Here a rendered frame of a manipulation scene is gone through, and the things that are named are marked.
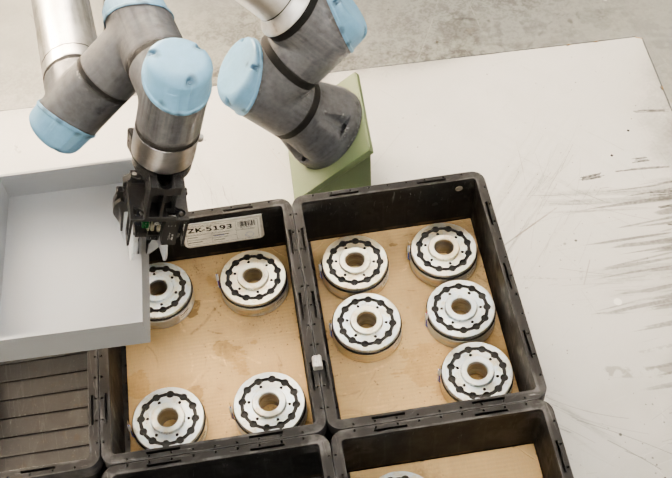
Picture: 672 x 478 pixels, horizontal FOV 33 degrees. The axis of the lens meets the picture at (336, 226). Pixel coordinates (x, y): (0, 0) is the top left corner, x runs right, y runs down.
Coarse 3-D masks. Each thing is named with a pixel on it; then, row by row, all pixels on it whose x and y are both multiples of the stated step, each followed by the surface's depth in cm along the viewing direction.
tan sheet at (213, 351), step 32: (224, 256) 178; (288, 288) 174; (192, 320) 171; (224, 320) 170; (256, 320) 170; (288, 320) 170; (128, 352) 168; (160, 352) 168; (192, 352) 167; (224, 352) 167; (256, 352) 167; (288, 352) 167; (128, 384) 164; (160, 384) 164; (192, 384) 164; (224, 384) 164; (224, 416) 161
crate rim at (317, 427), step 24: (192, 216) 170; (216, 216) 170; (288, 216) 169; (288, 240) 167; (312, 336) 157; (312, 384) 152; (264, 432) 148; (288, 432) 148; (312, 432) 148; (120, 456) 147; (144, 456) 147; (168, 456) 147
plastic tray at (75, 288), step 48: (0, 192) 154; (48, 192) 158; (96, 192) 158; (0, 240) 151; (48, 240) 153; (96, 240) 153; (144, 240) 149; (0, 288) 148; (48, 288) 148; (96, 288) 148; (144, 288) 144; (0, 336) 144; (48, 336) 139; (96, 336) 140; (144, 336) 142
